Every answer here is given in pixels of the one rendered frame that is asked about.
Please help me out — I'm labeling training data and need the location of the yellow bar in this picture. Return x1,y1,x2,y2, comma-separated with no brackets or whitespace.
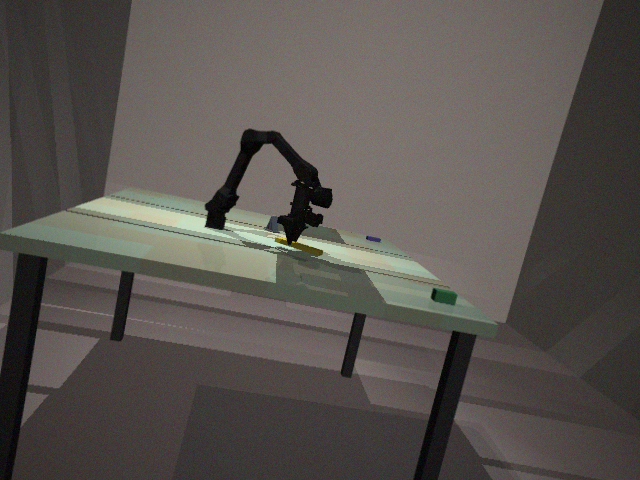
274,237,323,256

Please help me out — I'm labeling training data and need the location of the small green block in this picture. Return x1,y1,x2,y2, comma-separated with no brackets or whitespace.
430,288,458,305

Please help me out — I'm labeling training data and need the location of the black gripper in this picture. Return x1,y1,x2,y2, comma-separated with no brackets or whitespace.
277,199,311,245

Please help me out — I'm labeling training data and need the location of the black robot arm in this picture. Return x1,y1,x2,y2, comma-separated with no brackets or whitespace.
205,129,333,230

